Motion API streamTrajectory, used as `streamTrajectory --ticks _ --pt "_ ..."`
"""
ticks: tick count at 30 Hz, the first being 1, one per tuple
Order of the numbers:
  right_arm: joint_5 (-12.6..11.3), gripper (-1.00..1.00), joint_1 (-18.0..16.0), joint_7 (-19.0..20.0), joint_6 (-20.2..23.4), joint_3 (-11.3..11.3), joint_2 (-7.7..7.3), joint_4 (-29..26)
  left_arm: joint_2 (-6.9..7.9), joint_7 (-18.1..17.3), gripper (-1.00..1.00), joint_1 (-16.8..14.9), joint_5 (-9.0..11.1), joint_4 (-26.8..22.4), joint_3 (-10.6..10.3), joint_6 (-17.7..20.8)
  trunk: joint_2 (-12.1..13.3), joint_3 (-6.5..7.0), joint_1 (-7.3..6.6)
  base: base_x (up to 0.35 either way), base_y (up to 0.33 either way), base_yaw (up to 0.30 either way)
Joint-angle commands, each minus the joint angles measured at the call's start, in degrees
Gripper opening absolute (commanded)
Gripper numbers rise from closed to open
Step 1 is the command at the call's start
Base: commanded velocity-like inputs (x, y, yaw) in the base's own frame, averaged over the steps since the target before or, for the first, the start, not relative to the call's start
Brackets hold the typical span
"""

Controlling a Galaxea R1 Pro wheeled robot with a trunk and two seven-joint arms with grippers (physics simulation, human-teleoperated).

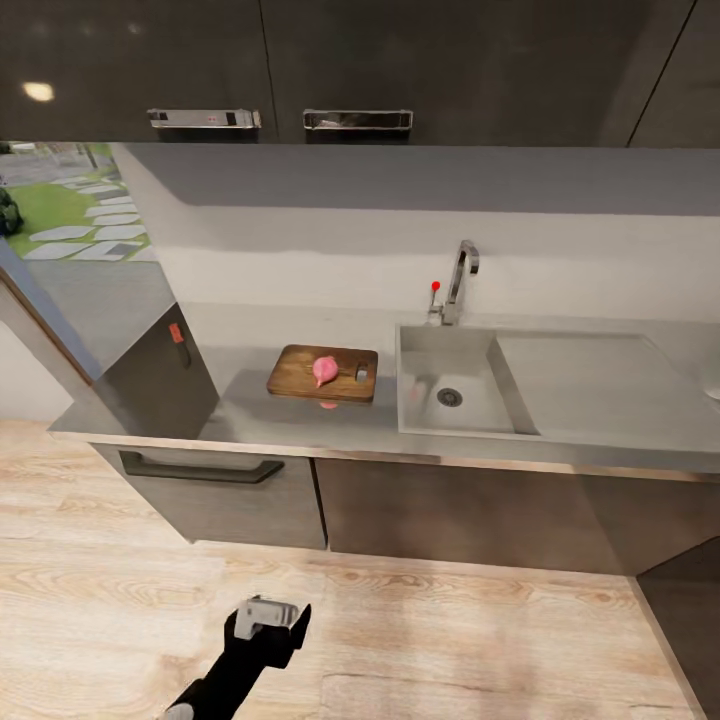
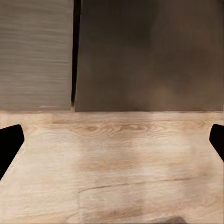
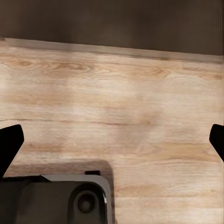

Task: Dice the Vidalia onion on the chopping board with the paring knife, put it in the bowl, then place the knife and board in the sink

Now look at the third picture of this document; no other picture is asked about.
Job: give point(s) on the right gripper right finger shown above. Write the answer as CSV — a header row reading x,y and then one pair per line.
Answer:
x,y
217,139

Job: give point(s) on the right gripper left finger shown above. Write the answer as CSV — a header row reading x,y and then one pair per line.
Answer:
x,y
11,140

